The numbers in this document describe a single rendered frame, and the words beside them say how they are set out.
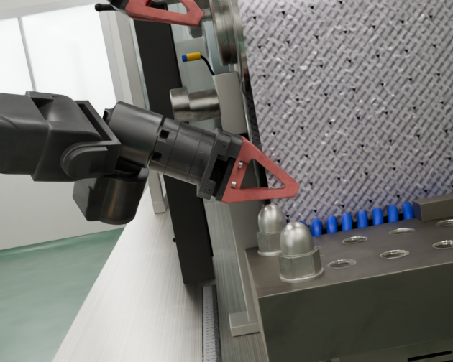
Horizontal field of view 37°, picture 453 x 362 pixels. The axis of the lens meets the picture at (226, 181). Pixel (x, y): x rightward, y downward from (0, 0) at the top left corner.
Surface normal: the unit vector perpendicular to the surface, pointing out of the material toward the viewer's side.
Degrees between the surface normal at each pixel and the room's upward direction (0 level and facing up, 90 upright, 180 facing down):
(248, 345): 0
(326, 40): 90
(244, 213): 90
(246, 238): 90
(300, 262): 90
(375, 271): 0
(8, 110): 39
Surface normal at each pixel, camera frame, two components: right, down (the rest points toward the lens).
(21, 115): 0.40, -0.80
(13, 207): 0.04, 0.14
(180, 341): -0.18, -0.97
